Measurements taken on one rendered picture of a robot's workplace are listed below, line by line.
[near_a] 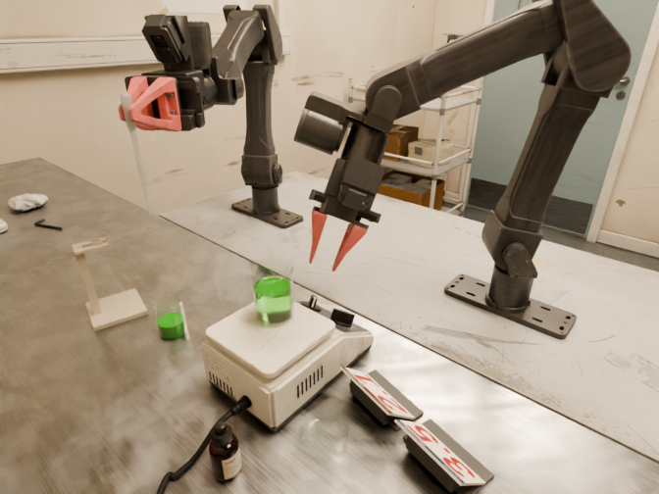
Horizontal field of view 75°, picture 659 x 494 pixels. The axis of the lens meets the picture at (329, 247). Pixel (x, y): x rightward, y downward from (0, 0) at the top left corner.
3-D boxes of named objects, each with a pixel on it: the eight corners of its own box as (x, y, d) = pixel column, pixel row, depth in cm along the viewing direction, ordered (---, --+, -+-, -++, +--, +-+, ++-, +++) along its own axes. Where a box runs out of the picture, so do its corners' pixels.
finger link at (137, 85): (153, 83, 49) (191, 75, 57) (95, 82, 50) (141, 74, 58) (164, 144, 52) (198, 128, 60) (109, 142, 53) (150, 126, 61)
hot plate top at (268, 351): (273, 294, 61) (273, 289, 61) (339, 328, 54) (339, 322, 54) (202, 336, 53) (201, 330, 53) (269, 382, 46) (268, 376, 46)
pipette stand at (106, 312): (136, 291, 76) (120, 225, 70) (148, 314, 70) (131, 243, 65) (85, 307, 72) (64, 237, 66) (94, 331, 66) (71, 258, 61)
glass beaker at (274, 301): (260, 304, 58) (255, 251, 55) (299, 307, 58) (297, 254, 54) (247, 332, 53) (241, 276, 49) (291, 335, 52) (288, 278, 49)
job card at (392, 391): (375, 370, 59) (377, 347, 57) (424, 414, 52) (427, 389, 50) (338, 390, 56) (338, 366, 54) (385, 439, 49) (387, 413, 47)
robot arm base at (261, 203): (281, 197, 96) (304, 188, 100) (227, 177, 107) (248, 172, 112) (283, 229, 99) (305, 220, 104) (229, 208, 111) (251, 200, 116)
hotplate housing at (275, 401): (308, 314, 71) (307, 271, 67) (375, 348, 63) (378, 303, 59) (190, 393, 55) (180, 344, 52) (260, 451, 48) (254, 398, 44)
